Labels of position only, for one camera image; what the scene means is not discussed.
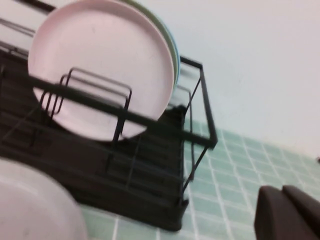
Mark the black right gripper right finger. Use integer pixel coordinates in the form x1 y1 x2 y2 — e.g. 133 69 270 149
281 184 320 240

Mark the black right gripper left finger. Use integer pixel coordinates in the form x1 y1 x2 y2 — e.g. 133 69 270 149
253 185 310 240

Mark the light grey plate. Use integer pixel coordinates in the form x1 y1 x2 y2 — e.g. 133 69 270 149
0 156 90 240

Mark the blue plate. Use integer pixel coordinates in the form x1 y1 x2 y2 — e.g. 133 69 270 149
139 0 181 87

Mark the green plate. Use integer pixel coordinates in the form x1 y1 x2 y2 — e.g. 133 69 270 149
123 0 180 88

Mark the pink plate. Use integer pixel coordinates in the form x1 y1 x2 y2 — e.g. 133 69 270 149
27 0 176 144

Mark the green checked tablecloth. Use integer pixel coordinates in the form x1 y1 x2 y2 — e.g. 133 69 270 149
81 119 320 240

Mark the black plastic drain tray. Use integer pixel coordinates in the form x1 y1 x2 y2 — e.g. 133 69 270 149
0 49 191 232

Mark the black wire dish rack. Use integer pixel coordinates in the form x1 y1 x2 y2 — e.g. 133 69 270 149
0 0 219 209

